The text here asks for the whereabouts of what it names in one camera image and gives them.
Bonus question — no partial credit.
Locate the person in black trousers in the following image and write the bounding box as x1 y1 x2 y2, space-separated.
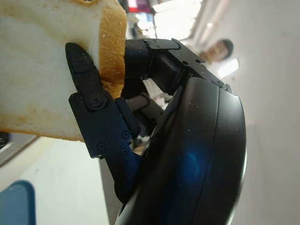
199 39 235 66

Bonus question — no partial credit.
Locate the blue plastic tray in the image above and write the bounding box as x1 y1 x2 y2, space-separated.
0 180 36 225

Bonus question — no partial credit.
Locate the toast slice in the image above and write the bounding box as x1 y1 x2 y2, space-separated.
0 0 128 143

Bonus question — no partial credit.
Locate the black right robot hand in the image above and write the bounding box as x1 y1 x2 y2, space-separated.
64 37 248 225

